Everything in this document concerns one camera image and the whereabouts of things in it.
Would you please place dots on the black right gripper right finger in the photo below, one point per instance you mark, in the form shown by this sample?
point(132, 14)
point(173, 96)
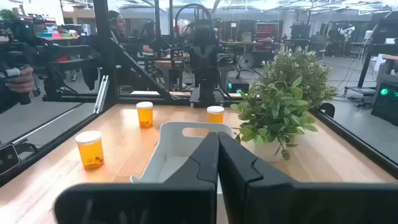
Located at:
point(264, 202)

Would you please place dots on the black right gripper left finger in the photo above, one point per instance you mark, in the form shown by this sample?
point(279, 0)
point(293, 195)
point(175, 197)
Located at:
point(186, 199)

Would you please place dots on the clear plastic tray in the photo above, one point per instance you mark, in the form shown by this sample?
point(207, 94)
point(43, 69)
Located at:
point(174, 146)

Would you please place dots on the orange pill bottle white cap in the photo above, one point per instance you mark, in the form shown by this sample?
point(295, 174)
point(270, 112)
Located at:
point(90, 154)
point(215, 116)
point(145, 116)

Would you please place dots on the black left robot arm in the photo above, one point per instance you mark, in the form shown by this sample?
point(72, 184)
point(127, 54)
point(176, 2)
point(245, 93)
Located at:
point(206, 91)

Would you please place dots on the black floor fan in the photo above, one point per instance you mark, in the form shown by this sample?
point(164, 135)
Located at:
point(245, 61)

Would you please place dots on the black box green light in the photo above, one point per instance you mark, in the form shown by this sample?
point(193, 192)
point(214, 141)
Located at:
point(237, 87)
point(385, 102)

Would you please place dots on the red tool cabinet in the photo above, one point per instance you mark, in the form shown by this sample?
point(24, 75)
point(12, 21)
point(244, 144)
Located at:
point(266, 35)

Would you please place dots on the broad-leaf green potted plant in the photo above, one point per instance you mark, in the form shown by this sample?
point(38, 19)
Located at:
point(273, 115)

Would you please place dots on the person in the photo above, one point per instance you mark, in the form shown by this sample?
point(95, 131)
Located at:
point(117, 26)

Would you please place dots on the small-leaf flowering potted plant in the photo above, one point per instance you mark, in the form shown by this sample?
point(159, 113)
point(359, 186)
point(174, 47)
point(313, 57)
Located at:
point(298, 71)

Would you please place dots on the silver aluminium bar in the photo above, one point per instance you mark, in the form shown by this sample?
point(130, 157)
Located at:
point(101, 93)

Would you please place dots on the white robot figure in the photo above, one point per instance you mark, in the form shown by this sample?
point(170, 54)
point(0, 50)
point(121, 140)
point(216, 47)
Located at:
point(346, 32)

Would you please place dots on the person's hand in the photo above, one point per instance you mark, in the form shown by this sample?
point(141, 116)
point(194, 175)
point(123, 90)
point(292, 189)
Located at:
point(21, 82)

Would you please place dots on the black frame-mounted camera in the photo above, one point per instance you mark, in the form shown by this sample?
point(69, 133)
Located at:
point(7, 159)

